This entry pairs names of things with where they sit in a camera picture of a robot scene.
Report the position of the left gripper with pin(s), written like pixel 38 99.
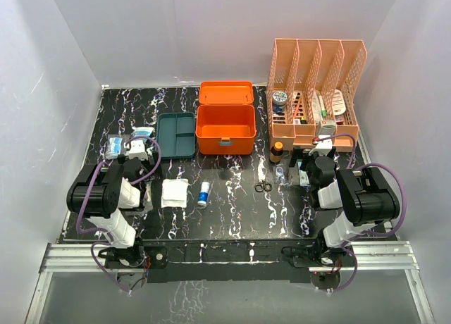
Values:
pixel 148 166

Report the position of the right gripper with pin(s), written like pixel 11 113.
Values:
pixel 298 153

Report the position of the light blue long packet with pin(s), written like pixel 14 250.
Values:
pixel 142 133

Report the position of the brown bottle orange cap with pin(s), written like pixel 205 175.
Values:
pixel 276 152

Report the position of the white gauze pad pack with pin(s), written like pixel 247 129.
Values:
pixel 174 193

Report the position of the white blue small bottle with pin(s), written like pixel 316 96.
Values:
pixel 204 194

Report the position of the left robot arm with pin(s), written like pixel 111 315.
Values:
pixel 105 195

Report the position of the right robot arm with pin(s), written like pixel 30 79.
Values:
pixel 364 197

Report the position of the orange medicine box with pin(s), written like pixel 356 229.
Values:
pixel 226 118

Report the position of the clear bag blue items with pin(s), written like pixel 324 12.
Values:
pixel 115 146

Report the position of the white blue sachet packet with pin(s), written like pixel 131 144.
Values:
pixel 303 177

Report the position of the beige bandage bag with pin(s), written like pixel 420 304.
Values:
pixel 147 198

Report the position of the white pill blister pack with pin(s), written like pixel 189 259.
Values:
pixel 338 103

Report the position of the teal divided tray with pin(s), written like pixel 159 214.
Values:
pixel 175 134

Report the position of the blue round tin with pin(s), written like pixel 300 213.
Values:
pixel 279 98

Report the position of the peach desk file organizer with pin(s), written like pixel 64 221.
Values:
pixel 309 71

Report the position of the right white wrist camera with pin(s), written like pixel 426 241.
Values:
pixel 323 145

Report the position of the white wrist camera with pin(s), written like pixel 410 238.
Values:
pixel 137 149
pixel 323 145

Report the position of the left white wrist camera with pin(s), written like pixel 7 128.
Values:
pixel 137 149

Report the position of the black handled scissors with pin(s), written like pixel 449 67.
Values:
pixel 262 184

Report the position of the aluminium frame rail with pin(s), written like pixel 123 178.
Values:
pixel 371 255

